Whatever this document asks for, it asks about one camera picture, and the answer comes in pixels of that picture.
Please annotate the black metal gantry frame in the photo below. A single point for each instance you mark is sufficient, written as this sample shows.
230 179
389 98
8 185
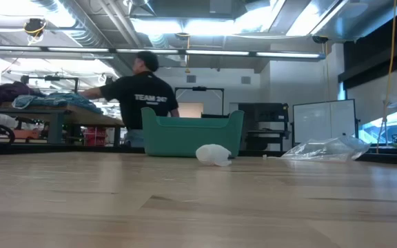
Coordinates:
198 88

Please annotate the maroon garment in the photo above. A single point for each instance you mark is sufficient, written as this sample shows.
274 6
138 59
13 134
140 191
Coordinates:
5 93

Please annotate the white gauze bandage roll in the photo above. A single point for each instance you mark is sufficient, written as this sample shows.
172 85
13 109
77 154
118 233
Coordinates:
212 154

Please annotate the clear plastic bag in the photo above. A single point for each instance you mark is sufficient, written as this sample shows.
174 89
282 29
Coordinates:
326 149

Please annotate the white whiteboard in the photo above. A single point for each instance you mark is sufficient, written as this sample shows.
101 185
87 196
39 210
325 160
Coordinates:
322 120

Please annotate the long ceiling strip light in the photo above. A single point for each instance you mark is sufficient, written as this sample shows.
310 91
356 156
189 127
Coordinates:
81 49

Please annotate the person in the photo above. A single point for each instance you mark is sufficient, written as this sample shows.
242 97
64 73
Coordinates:
143 96

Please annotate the green plastic basket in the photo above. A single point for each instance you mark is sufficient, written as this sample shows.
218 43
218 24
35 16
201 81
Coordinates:
191 137

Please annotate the blue garment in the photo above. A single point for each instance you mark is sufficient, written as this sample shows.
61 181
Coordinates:
57 100

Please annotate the wooden table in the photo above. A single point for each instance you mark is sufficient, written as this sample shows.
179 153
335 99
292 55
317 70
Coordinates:
29 109

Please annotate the red storage bin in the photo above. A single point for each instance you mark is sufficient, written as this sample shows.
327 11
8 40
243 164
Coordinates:
95 137

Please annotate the black workbench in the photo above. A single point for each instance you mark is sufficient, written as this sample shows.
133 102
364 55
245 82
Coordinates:
267 113

